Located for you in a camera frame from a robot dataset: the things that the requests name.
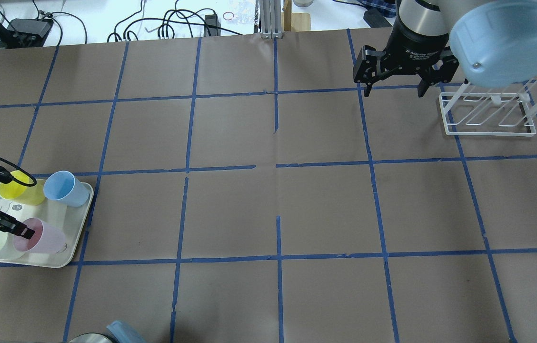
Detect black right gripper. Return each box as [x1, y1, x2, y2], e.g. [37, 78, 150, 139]
[353, 19, 459, 98]

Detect pink plastic cup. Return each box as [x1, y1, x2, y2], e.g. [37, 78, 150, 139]
[14, 217, 68, 254]

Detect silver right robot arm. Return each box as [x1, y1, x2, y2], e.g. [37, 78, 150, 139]
[353, 0, 537, 97]

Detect yellow plastic cup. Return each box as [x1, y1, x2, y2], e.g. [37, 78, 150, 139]
[0, 170, 46, 206]

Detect light blue cup near rabbit logo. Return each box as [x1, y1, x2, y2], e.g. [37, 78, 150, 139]
[43, 170, 90, 208]

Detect blue cup on side table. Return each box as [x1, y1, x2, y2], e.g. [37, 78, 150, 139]
[107, 321, 147, 343]

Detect cream plastic tray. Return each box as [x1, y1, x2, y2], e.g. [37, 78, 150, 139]
[0, 182, 94, 268]

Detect wooden mug tree stand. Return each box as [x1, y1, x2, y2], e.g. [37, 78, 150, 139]
[281, 0, 311, 32]

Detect white wire cup rack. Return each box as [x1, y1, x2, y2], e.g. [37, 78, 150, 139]
[438, 76, 537, 137]

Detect aluminium frame post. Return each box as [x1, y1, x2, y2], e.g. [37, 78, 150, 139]
[257, 0, 283, 39]

